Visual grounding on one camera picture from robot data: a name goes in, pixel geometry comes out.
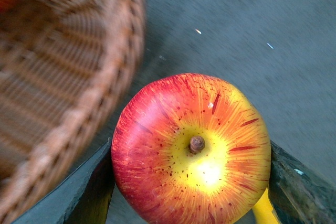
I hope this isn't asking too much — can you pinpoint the yellow banana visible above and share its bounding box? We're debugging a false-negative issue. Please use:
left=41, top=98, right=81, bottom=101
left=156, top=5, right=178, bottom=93
left=252, top=188, right=280, bottom=224

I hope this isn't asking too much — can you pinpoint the left brown wicker basket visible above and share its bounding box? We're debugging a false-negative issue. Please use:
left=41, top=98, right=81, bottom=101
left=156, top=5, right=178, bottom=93
left=1, top=0, right=145, bottom=223

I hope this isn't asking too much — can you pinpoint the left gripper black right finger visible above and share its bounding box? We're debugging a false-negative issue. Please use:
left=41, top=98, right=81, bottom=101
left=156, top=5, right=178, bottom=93
left=268, top=142, right=335, bottom=223

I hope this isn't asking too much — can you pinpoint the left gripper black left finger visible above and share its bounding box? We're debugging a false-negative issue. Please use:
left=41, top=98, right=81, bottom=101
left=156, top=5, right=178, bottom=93
left=13, top=138, right=114, bottom=223

